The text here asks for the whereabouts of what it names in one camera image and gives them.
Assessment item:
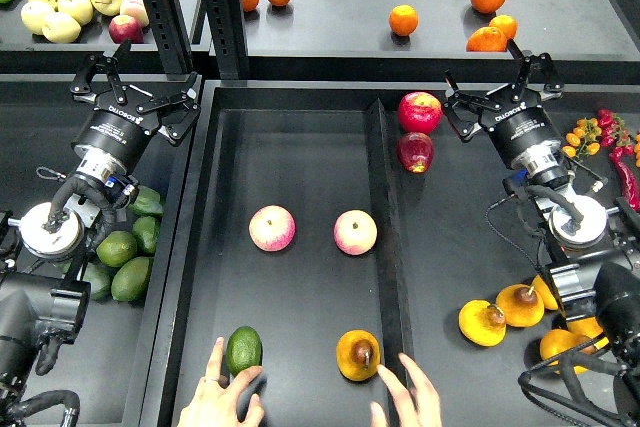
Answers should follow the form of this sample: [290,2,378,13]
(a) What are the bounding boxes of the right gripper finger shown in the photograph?
[507,39,564,102]
[443,71,500,141]

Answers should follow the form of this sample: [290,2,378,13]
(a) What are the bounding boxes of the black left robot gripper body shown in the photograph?
[72,85,162,177]

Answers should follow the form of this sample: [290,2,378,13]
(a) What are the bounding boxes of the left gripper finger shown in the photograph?
[69,39,132,103]
[135,72,200,146]

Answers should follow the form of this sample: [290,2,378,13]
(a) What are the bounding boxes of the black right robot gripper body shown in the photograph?
[479,91,561,170]

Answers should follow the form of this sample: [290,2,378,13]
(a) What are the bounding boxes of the yellow pear brown stem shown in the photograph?
[336,329,381,382]

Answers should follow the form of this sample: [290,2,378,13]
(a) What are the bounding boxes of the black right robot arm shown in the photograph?
[443,40,639,426]

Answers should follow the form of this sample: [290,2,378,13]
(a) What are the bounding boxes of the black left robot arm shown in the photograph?
[1,41,200,426]

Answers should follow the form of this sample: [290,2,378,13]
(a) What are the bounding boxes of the green avocado top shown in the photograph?
[129,185,164,218]

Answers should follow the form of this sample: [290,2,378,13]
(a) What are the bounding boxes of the pale yellow pear left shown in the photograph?
[21,1,55,36]

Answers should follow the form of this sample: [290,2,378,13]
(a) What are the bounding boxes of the green avocado round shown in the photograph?
[96,230,138,268]

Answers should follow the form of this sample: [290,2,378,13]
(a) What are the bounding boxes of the yellow pear middle pile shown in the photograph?
[495,284,545,328]

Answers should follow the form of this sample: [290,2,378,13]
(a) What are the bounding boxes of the yellow pear left pile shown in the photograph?
[458,299,507,347]

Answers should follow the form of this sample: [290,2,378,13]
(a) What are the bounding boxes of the person left hand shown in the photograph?
[178,337,265,427]

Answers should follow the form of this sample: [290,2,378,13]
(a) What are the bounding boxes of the person right hand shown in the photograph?
[377,353,443,427]

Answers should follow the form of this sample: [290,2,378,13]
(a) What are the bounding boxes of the red apple upper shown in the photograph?
[398,91,442,135]

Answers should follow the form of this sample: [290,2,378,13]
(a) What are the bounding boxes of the small orange right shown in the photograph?
[489,14,518,39]

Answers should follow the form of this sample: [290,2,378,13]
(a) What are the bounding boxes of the red apple on shelf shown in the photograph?
[109,14,144,44]

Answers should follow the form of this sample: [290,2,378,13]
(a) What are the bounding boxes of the orange front right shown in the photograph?
[466,26,508,52]

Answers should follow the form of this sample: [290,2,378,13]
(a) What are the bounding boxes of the dark red apple lower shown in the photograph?
[396,132,435,174]

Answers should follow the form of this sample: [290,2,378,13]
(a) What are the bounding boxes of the orange cherry tomato bunch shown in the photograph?
[562,118,602,160]

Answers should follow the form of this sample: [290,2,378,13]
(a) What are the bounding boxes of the orange middle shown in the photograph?
[388,4,419,37]

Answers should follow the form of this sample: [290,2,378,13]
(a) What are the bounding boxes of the red chili pepper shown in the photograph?
[608,147,639,212]

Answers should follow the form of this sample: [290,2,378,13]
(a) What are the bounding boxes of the pink apple left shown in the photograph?
[248,205,296,252]

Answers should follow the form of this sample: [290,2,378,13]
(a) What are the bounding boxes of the pink apple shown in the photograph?
[333,210,378,256]
[248,205,296,252]

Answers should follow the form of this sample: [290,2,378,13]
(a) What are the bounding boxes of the pink apple right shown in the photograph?
[333,210,378,256]

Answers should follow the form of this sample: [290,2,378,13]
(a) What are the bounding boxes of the black center tray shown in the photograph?
[169,81,557,426]

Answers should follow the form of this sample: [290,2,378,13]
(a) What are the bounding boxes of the black shelf post left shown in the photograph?
[143,0,193,74]

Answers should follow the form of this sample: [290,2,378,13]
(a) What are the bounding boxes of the black shelf post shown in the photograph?
[203,0,250,80]
[143,0,193,74]

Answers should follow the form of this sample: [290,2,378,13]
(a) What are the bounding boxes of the black shelf post right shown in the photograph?
[203,0,250,80]

